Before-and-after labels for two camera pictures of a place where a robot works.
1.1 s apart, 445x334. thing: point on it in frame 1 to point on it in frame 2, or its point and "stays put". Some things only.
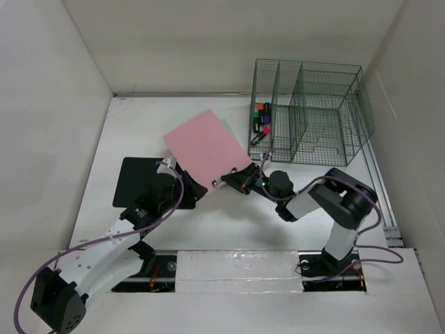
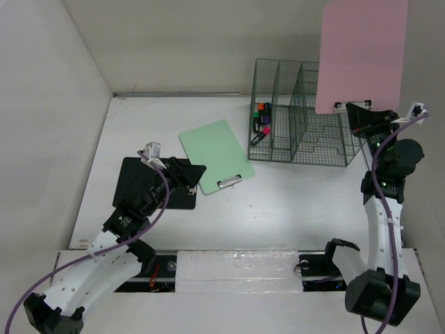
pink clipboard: (205, 149) to (361, 56)
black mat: (133, 179) stays put
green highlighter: (256, 122) stays put
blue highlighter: (268, 108) stays put
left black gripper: (192, 191) to (183, 175)
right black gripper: (242, 179) to (363, 122)
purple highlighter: (266, 118) stays put
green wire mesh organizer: (309, 113) stays put
